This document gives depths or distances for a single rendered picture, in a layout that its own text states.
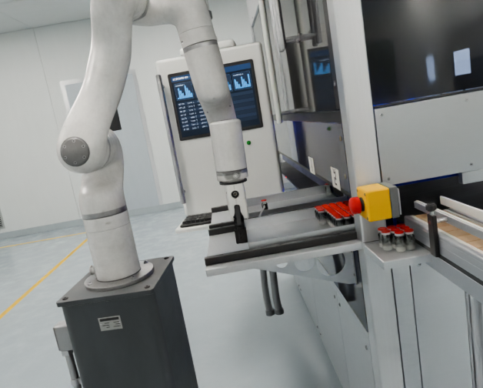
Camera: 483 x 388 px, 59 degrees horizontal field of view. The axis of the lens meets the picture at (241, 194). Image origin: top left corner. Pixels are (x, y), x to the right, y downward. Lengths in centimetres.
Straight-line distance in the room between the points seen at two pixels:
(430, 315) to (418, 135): 47
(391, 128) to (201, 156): 116
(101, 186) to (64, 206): 597
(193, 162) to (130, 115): 469
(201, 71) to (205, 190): 105
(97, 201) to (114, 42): 40
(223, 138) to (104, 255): 44
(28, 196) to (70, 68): 204
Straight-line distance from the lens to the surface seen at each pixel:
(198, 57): 111
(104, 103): 114
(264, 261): 110
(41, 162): 716
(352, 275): 126
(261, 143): 202
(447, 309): 127
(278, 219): 138
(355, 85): 106
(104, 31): 114
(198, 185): 208
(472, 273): 90
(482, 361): 109
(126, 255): 120
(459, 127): 116
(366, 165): 108
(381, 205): 101
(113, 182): 120
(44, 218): 730
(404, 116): 110
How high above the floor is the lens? 124
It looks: 10 degrees down
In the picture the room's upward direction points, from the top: 10 degrees counter-clockwise
